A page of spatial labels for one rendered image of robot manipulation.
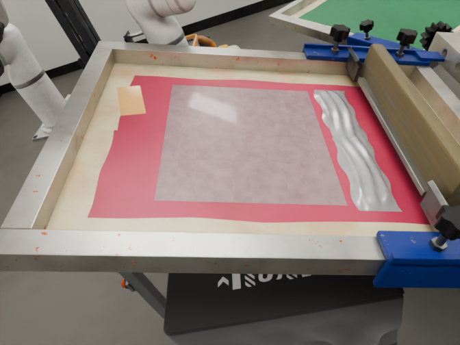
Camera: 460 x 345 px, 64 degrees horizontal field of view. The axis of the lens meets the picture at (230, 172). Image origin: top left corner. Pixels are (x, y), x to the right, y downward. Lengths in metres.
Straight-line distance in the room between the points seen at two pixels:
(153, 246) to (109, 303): 1.78
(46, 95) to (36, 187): 0.67
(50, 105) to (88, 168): 0.61
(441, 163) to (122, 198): 0.47
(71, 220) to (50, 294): 1.99
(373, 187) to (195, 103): 0.38
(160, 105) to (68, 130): 0.20
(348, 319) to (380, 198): 0.29
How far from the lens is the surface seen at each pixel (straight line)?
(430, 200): 0.61
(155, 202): 0.57
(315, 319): 0.80
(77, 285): 2.46
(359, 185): 0.64
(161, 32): 0.98
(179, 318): 0.84
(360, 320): 0.84
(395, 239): 0.53
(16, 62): 1.20
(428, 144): 0.65
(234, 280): 0.83
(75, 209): 0.58
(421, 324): 1.80
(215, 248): 0.47
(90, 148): 0.68
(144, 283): 1.34
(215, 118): 0.73
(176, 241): 0.48
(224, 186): 0.59
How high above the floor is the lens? 1.65
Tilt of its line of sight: 42 degrees down
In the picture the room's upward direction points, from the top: 23 degrees counter-clockwise
